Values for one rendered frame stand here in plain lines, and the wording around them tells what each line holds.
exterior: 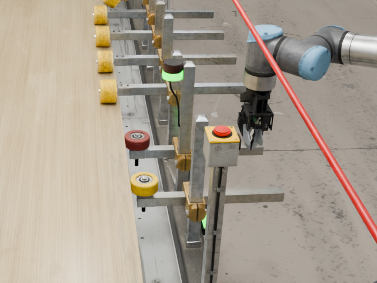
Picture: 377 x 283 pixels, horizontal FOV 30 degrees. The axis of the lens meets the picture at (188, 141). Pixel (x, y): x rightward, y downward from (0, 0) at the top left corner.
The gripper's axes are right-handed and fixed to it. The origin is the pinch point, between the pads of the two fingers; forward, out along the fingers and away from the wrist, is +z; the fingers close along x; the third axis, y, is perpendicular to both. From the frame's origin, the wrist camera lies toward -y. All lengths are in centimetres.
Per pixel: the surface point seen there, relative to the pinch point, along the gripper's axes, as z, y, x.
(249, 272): 98, -56, 24
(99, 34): 2, -92, -39
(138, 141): 7.1, -16.8, -30.7
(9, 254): 8, 34, -67
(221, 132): -25.3, 36.6, -18.3
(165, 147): 11.8, -19.9, -21.7
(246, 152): 13.6, -18.0, 4.6
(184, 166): 13.8, -11.6, -17.0
